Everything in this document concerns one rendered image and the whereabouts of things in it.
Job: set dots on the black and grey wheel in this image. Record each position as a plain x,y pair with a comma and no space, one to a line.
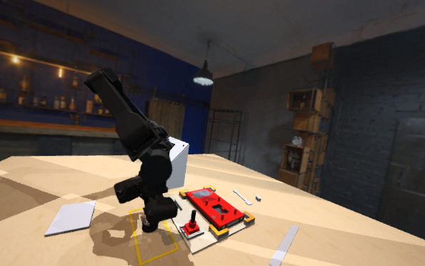
146,227

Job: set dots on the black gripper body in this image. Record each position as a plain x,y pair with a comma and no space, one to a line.
159,208

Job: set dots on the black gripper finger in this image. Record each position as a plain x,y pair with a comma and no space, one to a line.
152,226
146,199

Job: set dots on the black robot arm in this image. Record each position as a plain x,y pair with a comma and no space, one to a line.
136,133

